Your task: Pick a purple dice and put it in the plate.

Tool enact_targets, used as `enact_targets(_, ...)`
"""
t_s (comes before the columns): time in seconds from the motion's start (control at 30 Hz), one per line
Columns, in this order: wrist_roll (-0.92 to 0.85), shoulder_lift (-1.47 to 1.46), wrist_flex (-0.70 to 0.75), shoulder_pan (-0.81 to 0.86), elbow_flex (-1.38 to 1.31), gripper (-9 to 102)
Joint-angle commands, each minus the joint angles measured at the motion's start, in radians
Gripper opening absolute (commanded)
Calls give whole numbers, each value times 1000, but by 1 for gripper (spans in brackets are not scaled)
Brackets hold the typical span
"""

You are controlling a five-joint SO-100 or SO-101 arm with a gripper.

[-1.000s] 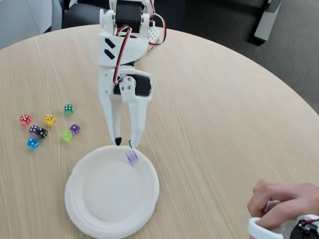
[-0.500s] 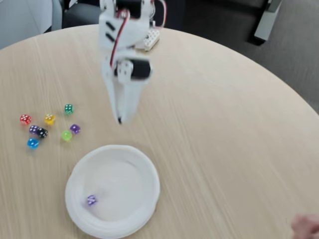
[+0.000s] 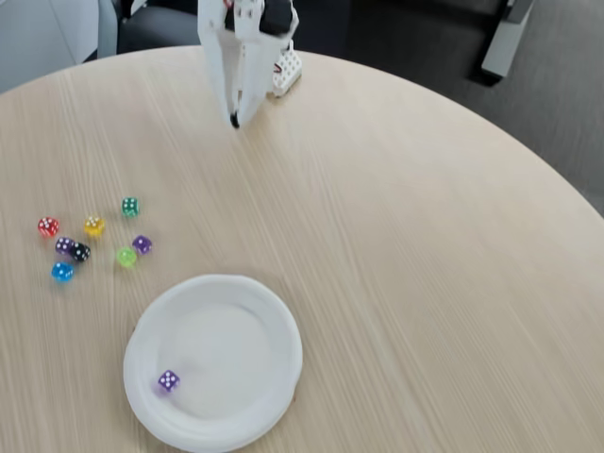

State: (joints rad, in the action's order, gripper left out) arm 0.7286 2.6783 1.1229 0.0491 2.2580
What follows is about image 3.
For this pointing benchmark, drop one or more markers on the black office chair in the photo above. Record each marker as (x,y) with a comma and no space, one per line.
(160,28)

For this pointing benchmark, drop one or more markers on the blue translucent die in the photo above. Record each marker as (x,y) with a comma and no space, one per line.
(62,272)

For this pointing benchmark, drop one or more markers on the black die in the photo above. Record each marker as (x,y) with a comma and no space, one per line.
(80,252)

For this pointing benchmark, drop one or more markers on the grey desk leg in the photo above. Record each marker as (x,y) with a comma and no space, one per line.
(502,42)

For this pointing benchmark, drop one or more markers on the purple translucent die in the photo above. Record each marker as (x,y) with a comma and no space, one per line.
(62,245)
(168,380)
(142,244)

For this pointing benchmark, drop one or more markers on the white paper plate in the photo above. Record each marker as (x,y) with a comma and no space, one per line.
(226,349)

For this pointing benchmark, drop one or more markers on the red translucent die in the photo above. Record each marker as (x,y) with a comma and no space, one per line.
(48,227)

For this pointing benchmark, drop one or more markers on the lime green translucent die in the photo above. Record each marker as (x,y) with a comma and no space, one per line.
(126,257)

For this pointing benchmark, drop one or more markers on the yellow translucent die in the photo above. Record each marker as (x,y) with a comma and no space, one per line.
(94,226)

